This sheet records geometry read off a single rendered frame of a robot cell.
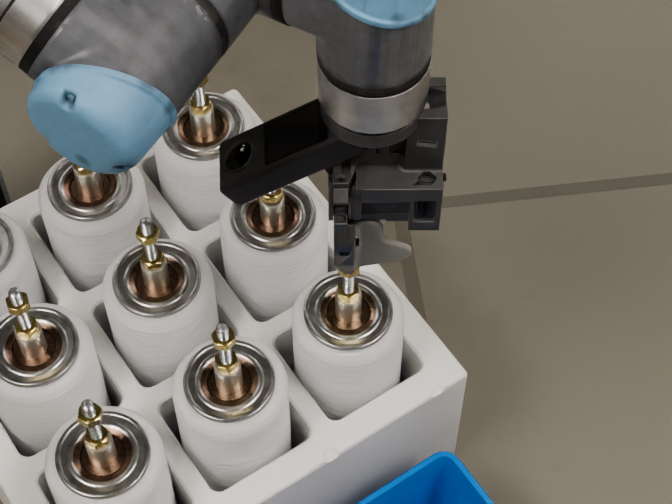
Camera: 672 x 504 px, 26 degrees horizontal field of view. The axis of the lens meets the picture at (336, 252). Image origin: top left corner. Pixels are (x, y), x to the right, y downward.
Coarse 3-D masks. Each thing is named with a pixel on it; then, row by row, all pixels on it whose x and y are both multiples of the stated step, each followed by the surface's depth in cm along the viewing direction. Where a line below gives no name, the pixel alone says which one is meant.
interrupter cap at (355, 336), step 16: (320, 288) 124; (336, 288) 124; (368, 288) 124; (384, 288) 124; (304, 304) 123; (320, 304) 123; (368, 304) 123; (384, 304) 123; (304, 320) 122; (320, 320) 122; (336, 320) 123; (368, 320) 122; (384, 320) 122; (320, 336) 121; (336, 336) 121; (352, 336) 121; (368, 336) 121
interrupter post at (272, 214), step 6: (282, 198) 126; (264, 204) 125; (270, 204) 125; (276, 204) 125; (282, 204) 126; (264, 210) 126; (270, 210) 126; (276, 210) 126; (282, 210) 126; (264, 216) 127; (270, 216) 126; (276, 216) 126; (282, 216) 127; (264, 222) 128; (270, 222) 127; (276, 222) 127; (282, 222) 128
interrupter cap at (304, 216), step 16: (288, 192) 129; (304, 192) 129; (240, 208) 128; (256, 208) 129; (288, 208) 129; (304, 208) 128; (240, 224) 127; (256, 224) 128; (288, 224) 128; (304, 224) 127; (240, 240) 127; (256, 240) 127; (272, 240) 126; (288, 240) 127
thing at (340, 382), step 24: (312, 336) 122; (384, 336) 122; (312, 360) 123; (336, 360) 121; (360, 360) 121; (384, 360) 123; (312, 384) 126; (336, 384) 124; (360, 384) 124; (384, 384) 127; (336, 408) 128
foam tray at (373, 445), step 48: (240, 96) 145; (48, 240) 141; (192, 240) 135; (48, 288) 134; (96, 288) 132; (96, 336) 130; (288, 336) 131; (432, 336) 130; (288, 384) 127; (432, 384) 127; (0, 432) 125; (336, 432) 125; (384, 432) 126; (432, 432) 133; (0, 480) 122; (192, 480) 122; (288, 480) 122; (336, 480) 128; (384, 480) 135
